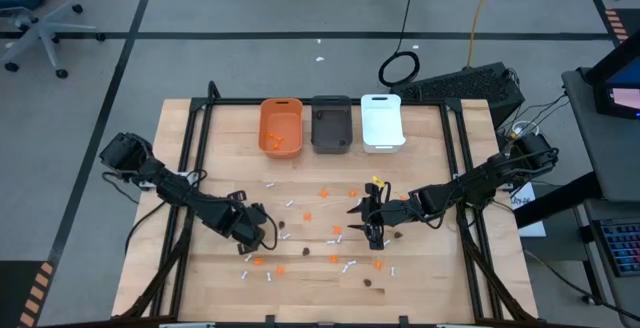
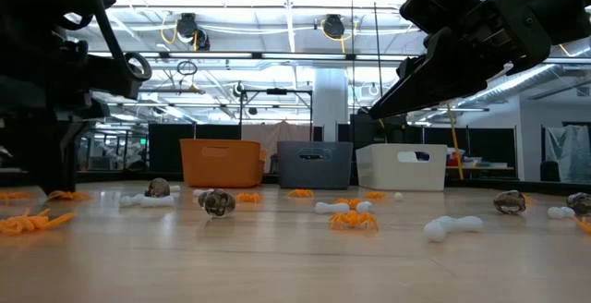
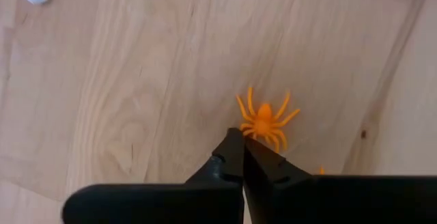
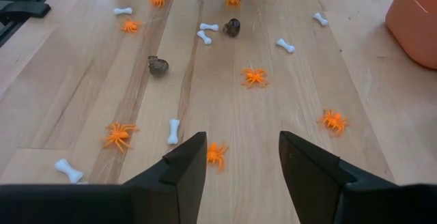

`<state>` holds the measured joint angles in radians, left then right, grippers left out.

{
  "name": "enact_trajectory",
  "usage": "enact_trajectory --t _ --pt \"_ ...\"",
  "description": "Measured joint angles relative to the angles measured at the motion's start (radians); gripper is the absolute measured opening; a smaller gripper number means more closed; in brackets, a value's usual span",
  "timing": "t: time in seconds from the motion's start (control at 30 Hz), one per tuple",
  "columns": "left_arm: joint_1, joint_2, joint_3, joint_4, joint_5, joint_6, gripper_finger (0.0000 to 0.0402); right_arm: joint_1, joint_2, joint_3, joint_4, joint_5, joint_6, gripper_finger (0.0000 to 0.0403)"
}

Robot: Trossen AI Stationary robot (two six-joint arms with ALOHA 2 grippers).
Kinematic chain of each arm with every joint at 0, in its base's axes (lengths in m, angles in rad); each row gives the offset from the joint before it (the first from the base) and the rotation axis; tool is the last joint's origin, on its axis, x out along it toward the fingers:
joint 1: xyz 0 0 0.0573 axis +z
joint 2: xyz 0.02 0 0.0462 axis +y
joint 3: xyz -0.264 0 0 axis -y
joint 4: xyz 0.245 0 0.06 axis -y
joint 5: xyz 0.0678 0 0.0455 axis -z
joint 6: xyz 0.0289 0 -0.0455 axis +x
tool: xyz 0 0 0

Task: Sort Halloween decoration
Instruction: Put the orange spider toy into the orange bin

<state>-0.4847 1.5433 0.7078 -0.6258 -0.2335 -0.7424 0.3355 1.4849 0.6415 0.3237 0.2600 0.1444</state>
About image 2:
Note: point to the black metal frame stand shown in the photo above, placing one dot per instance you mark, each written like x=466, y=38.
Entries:
x=276, y=91

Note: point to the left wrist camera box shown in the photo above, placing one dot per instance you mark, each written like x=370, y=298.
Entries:
x=115, y=76

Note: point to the black chair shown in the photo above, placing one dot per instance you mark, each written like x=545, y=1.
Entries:
x=549, y=172

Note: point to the white plastic bin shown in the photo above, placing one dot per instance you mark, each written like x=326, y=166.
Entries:
x=401, y=173

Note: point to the white plastic bone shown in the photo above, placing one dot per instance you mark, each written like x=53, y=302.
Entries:
x=561, y=212
x=457, y=223
x=364, y=206
x=157, y=201
x=331, y=208
x=398, y=196
x=175, y=188
x=128, y=200
x=199, y=191

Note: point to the grey plastic bin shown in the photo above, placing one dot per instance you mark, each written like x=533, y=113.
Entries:
x=315, y=166

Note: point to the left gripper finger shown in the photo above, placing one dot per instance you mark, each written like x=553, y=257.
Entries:
x=60, y=164

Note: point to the black partition panel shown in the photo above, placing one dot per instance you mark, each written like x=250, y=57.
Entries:
x=489, y=143
x=166, y=150

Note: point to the black equipment box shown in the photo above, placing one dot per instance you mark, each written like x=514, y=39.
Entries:
x=369, y=129

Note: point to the black aluminium table frame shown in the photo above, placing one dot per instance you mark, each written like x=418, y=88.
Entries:
x=129, y=177

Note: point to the red container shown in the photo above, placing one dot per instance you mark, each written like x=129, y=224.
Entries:
x=451, y=159

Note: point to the orange plastic bin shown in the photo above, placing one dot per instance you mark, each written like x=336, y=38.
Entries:
x=221, y=162

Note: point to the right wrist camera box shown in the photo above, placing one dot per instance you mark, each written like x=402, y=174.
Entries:
x=431, y=3

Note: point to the pink hanging cloth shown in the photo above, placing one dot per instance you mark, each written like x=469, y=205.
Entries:
x=286, y=132

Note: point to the black metal workcell frame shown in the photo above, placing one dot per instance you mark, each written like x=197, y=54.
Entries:
x=134, y=130

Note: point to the cluttered side table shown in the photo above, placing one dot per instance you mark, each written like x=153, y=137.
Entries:
x=489, y=168

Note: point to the white building column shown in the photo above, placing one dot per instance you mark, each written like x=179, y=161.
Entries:
x=330, y=104

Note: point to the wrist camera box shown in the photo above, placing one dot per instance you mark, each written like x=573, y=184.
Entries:
x=115, y=76
x=431, y=3

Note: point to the grey tarp cover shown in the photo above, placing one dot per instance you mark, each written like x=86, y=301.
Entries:
x=572, y=153

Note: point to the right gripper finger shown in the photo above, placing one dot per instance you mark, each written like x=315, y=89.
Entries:
x=411, y=65
x=443, y=76

